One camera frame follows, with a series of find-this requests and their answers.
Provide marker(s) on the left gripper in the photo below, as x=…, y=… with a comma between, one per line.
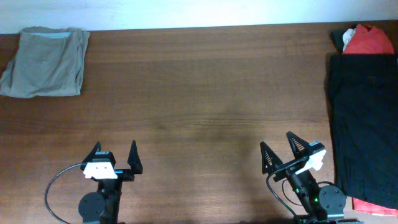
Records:
x=133, y=159

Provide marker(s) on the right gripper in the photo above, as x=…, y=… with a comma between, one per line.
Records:
x=291, y=167

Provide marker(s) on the black shorts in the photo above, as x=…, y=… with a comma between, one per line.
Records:
x=362, y=91

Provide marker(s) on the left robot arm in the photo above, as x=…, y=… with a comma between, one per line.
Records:
x=102, y=206

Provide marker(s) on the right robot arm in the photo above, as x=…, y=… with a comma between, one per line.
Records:
x=323, y=202

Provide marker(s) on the folded khaki shorts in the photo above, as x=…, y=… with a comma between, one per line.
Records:
x=48, y=62

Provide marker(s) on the dark garment at table corner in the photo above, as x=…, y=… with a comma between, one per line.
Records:
x=336, y=37

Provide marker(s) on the red soccer t-shirt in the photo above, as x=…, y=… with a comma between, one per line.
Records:
x=369, y=40

